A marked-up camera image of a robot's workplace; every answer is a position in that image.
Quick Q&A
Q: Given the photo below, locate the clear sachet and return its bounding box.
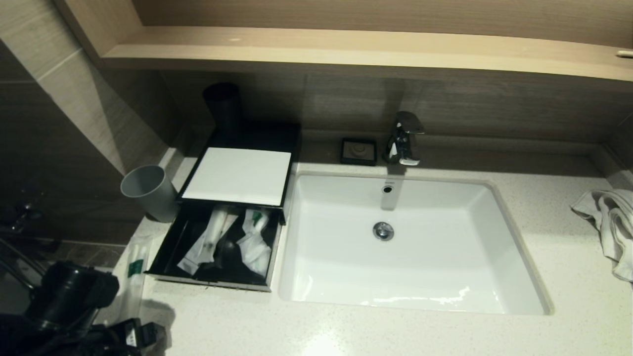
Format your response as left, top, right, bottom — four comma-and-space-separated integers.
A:
236, 228, 272, 278

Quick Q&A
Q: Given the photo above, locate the chrome bathtub faucet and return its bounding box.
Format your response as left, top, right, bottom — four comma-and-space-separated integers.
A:
0, 197, 43, 234

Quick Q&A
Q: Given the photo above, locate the metal shower hose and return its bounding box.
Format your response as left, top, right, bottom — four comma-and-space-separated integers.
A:
0, 237, 50, 292

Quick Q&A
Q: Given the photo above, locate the black tumbler cup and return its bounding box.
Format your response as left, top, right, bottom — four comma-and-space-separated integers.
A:
202, 82, 243, 137

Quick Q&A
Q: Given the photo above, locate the chrome sink drain stopper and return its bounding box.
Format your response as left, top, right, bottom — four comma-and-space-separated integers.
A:
372, 222, 395, 242

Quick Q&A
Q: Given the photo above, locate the grey plastic cup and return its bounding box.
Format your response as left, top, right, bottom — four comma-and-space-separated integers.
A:
120, 164, 179, 223

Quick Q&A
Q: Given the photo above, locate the chrome sink faucet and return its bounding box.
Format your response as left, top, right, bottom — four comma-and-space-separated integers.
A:
383, 111, 426, 167

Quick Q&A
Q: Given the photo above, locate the toothbrush toothpaste packet green label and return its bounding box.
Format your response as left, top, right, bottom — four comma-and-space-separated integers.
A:
106, 235, 152, 327

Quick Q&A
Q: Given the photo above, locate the long toothbrush packet green band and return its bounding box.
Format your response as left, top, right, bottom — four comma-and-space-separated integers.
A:
190, 205, 239, 264

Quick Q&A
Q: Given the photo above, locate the black soap dish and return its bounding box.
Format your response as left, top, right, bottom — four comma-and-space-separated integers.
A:
340, 137, 378, 167

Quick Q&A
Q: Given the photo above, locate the drawer with plastic bags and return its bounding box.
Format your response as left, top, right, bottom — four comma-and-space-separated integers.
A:
146, 205, 284, 293

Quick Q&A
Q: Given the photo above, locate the light wooden shelf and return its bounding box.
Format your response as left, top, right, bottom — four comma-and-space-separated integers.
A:
52, 0, 633, 82

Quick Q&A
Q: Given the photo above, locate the white bathtub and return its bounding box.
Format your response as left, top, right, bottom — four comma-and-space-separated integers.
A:
0, 261, 115, 327

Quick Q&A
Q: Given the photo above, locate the black amenity box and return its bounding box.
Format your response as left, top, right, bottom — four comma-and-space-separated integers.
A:
177, 123, 303, 226

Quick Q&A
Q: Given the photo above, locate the white towel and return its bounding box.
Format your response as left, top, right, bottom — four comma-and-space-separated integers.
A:
569, 188, 633, 283

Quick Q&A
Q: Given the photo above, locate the white sink basin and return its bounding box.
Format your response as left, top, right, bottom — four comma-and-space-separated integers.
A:
277, 171, 554, 316

